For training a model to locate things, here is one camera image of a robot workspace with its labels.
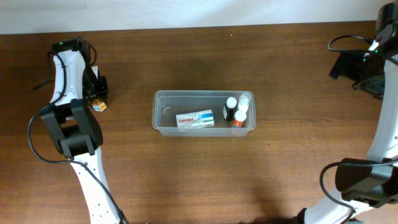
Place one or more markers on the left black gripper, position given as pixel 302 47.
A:
pixel 104 93

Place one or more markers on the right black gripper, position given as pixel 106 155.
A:
pixel 344 66

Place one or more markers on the small gold lid jar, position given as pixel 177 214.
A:
pixel 98 105

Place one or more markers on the white medicine box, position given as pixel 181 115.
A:
pixel 200 119

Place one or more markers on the clear white dropper bottle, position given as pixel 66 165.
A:
pixel 244 101

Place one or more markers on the dark bottle white cap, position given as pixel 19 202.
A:
pixel 229 108

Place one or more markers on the orange tube white cap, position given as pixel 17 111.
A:
pixel 239 119

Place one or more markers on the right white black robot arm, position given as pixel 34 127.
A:
pixel 353 186

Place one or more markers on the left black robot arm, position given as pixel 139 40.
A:
pixel 79 90

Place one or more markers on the clear plastic container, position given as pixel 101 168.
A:
pixel 168 103

